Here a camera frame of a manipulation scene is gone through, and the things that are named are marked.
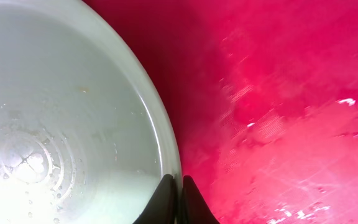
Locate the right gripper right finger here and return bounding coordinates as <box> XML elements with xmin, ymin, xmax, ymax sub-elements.
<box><xmin>180</xmin><ymin>175</ymin><xmax>219</xmax><ymax>224</ymax></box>

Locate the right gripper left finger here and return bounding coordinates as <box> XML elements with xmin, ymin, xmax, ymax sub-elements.
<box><xmin>134</xmin><ymin>174</ymin><xmax>177</xmax><ymax>224</ymax></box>

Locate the mint green plate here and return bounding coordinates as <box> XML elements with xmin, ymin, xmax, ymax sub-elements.
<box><xmin>0</xmin><ymin>1</ymin><xmax>181</xmax><ymax>224</ymax></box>

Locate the red plastic tray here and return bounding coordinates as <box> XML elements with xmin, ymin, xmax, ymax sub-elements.
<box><xmin>89</xmin><ymin>0</ymin><xmax>358</xmax><ymax>223</ymax></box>

